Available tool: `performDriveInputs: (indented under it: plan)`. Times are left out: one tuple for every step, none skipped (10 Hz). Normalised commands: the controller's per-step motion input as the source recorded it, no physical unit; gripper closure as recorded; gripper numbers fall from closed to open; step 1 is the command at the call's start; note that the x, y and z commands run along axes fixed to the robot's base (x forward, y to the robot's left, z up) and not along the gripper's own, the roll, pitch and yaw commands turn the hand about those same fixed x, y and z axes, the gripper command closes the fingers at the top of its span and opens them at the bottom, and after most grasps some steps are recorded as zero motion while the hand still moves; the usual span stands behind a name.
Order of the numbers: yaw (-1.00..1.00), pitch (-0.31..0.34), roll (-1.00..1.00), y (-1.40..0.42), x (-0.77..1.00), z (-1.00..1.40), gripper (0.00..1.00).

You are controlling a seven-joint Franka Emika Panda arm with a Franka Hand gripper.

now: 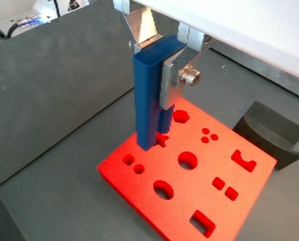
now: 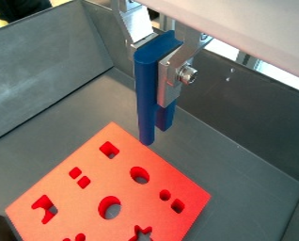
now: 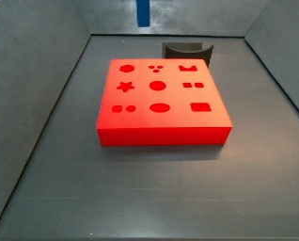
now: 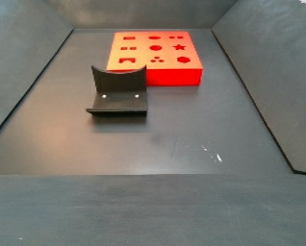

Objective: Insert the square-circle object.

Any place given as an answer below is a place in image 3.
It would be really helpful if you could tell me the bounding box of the blue square-circle peg object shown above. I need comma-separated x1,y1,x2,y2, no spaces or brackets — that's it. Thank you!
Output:
135,0,150,27

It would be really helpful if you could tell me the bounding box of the red shape-sorter box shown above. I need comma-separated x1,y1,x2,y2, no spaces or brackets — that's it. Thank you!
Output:
95,58,232,147

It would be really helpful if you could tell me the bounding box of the dark curved holder block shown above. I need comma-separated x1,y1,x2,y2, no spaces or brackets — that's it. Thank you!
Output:
161,42,213,65

